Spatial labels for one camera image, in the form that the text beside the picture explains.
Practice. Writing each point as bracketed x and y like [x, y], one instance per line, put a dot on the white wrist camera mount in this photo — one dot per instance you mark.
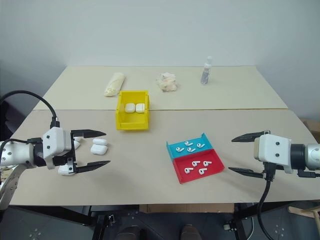
[53, 142]
[273, 150]

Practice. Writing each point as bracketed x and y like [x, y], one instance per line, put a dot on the beige rolled packet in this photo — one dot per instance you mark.
[114, 85]

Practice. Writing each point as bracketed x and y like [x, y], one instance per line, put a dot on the wooden frame piece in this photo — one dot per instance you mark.
[306, 211]

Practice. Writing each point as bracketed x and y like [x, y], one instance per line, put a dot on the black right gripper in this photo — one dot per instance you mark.
[263, 170]

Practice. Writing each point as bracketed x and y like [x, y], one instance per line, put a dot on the red plastic tray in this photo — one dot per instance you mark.
[215, 162]

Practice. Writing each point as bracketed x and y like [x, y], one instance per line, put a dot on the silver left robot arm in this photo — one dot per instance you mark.
[17, 153]

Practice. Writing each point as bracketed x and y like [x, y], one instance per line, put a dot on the clear spray bottle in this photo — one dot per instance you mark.
[205, 75]

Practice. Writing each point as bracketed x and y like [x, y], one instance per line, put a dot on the crumpled plastic bag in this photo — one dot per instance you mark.
[167, 82]

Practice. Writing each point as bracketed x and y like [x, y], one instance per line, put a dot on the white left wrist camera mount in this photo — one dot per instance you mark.
[53, 142]

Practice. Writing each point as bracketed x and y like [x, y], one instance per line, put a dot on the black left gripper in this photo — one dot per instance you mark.
[72, 157]

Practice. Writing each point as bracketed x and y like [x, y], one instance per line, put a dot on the white wireless earbud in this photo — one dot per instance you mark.
[199, 145]
[187, 143]
[202, 171]
[191, 150]
[187, 170]
[178, 149]
[195, 163]
[206, 163]

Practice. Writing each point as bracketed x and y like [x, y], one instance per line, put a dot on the yellow plastic bin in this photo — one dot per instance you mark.
[121, 117]

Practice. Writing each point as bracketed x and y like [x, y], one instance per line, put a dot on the blue plastic tray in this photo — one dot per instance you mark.
[172, 147]

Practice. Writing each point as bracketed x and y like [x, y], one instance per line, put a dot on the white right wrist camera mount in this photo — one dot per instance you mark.
[273, 150]

